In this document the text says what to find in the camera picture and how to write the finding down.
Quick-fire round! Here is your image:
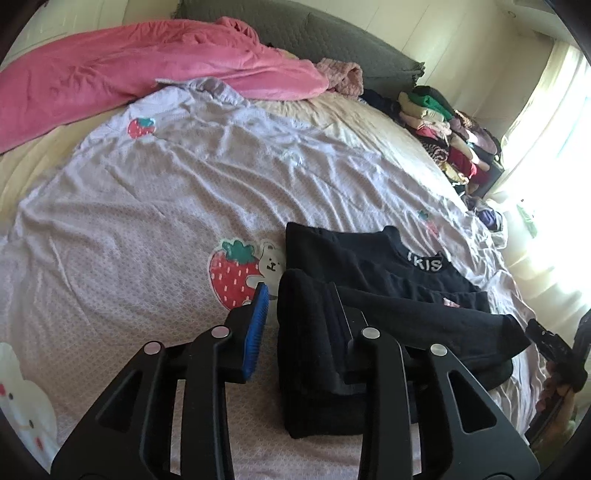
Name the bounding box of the lilac strawberry print quilt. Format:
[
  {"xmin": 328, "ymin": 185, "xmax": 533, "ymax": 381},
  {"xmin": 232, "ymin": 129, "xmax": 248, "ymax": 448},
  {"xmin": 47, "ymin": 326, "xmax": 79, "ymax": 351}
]
[{"xmin": 1, "ymin": 78, "xmax": 544, "ymax": 479}]

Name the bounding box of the pile of folded clothes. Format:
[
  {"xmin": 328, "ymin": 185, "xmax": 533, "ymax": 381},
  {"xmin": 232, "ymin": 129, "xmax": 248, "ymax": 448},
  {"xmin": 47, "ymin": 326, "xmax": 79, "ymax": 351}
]
[{"xmin": 398, "ymin": 86, "xmax": 504, "ymax": 197}]

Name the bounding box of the dusty pink fuzzy garment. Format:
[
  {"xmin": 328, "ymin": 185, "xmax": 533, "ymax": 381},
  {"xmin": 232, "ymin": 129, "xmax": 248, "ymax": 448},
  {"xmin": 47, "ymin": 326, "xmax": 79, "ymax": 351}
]
[{"xmin": 315, "ymin": 58, "xmax": 365, "ymax": 98}]

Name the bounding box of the cream bed sheet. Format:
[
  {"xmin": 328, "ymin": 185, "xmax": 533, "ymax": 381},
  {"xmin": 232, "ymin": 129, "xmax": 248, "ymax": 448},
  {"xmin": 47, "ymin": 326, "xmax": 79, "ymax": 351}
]
[{"xmin": 1, "ymin": 93, "xmax": 463, "ymax": 223}]

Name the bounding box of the black IKISS sweater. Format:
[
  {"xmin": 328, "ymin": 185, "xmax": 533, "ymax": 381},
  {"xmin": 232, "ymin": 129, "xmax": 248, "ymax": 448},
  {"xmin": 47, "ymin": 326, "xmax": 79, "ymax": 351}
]
[{"xmin": 277, "ymin": 222, "xmax": 529, "ymax": 439}]

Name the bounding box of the grey padded headboard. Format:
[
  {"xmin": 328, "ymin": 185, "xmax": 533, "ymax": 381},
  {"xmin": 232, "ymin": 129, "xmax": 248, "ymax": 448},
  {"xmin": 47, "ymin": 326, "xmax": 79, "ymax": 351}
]
[{"xmin": 174, "ymin": 0, "xmax": 425, "ymax": 99}]

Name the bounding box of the white bag of clothes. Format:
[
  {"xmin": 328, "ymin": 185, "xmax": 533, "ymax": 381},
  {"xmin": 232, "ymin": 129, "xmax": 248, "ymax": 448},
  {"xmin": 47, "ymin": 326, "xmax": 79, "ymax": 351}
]
[{"xmin": 463, "ymin": 195, "xmax": 509, "ymax": 250}]

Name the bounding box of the dark navy garment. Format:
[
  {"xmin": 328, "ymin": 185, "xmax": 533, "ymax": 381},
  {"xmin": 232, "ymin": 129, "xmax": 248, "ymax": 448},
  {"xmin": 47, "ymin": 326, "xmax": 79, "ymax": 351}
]
[{"xmin": 361, "ymin": 89, "xmax": 402, "ymax": 123}]

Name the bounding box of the pink fleece blanket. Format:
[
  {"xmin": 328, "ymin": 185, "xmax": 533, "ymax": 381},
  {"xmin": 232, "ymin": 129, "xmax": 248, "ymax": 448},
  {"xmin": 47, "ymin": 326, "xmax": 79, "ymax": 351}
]
[{"xmin": 1, "ymin": 17, "xmax": 329, "ymax": 152}]

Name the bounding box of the right hand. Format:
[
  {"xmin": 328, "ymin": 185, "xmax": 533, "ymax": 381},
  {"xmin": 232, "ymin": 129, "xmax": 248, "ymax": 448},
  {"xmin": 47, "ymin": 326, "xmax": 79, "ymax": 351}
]
[{"xmin": 535, "ymin": 361, "xmax": 583, "ymax": 444}]

